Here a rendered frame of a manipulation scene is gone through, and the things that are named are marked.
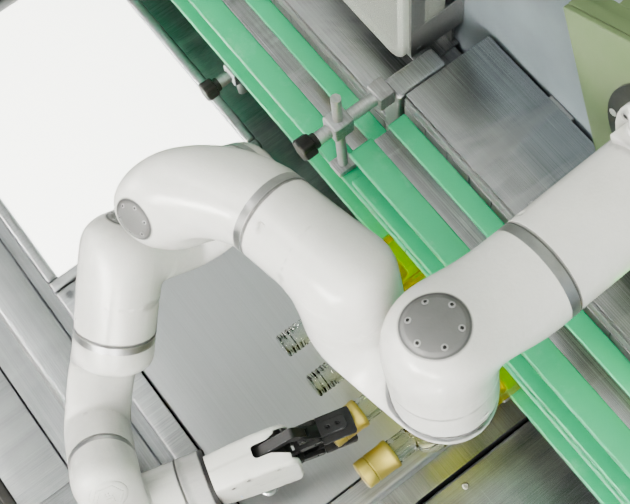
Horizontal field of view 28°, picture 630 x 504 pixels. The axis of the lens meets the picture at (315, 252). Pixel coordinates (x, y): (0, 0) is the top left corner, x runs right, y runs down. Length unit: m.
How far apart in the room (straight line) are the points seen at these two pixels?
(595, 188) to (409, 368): 0.21
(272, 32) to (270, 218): 0.58
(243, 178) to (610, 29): 0.33
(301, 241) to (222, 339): 0.59
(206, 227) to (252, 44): 0.53
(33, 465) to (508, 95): 0.76
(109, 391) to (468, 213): 0.44
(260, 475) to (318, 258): 0.41
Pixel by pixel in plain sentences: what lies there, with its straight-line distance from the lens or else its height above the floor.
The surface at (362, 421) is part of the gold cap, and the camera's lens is 1.42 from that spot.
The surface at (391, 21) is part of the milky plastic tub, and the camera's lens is 1.49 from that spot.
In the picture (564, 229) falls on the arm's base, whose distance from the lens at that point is 1.02.
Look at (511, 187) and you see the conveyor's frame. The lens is 1.36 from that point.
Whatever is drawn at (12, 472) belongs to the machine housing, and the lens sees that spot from 1.67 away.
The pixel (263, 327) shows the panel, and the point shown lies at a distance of 1.61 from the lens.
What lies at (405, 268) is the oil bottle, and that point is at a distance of 1.46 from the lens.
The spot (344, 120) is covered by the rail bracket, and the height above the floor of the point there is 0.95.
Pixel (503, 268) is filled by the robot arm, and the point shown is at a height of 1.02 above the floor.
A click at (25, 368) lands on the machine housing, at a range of 1.68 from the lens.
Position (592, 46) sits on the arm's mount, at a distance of 1.11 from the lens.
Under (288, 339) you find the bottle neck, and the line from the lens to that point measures 1.45.
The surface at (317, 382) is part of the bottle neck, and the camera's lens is 1.44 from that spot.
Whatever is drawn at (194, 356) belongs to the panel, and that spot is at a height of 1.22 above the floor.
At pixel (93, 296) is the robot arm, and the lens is 1.25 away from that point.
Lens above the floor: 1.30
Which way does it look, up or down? 10 degrees down
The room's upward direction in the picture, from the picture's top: 126 degrees counter-clockwise
